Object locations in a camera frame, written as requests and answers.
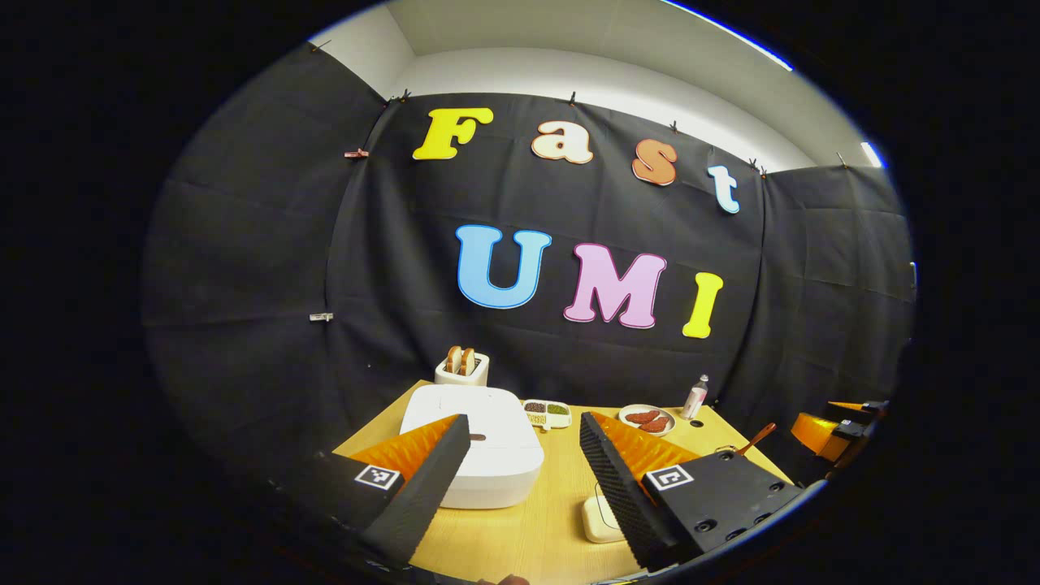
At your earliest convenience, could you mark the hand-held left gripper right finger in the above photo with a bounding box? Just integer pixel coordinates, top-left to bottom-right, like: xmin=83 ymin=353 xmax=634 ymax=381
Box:
xmin=579 ymin=410 xmax=813 ymax=572

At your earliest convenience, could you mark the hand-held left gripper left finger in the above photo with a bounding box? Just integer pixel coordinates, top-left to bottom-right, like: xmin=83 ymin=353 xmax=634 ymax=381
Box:
xmin=268 ymin=413 xmax=472 ymax=570

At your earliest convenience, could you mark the clear rice container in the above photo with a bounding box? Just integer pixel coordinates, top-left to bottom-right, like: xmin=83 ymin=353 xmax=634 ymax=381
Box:
xmin=583 ymin=483 xmax=631 ymax=544

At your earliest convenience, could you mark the brown wooden spoon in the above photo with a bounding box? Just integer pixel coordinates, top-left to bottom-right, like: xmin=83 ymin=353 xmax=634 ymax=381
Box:
xmin=735 ymin=422 xmax=778 ymax=456

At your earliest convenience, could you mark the white rice cooker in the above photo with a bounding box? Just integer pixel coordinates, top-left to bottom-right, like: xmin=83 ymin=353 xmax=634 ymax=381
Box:
xmin=399 ymin=384 xmax=545 ymax=510

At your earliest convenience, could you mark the white round plate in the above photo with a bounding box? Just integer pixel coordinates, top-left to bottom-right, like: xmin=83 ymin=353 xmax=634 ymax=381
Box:
xmin=618 ymin=405 xmax=676 ymax=438

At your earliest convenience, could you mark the white divided grain tray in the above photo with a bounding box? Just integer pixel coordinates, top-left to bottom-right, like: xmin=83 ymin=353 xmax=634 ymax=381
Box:
xmin=522 ymin=398 xmax=573 ymax=431

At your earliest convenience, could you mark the white toaster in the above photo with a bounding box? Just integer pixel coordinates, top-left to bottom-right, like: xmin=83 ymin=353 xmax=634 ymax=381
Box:
xmin=434 ymin=351 xmax=491 ymax=388

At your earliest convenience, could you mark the clear bottle pink label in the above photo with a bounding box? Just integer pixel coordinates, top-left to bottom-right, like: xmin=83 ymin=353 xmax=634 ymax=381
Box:
xmin=681 ymin=375 xmax=710 ymax=420

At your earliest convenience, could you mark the black backdrop cloth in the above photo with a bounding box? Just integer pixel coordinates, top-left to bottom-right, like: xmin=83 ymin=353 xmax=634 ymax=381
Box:
xmin=140 ymin=45 xmax=919 ymax=488

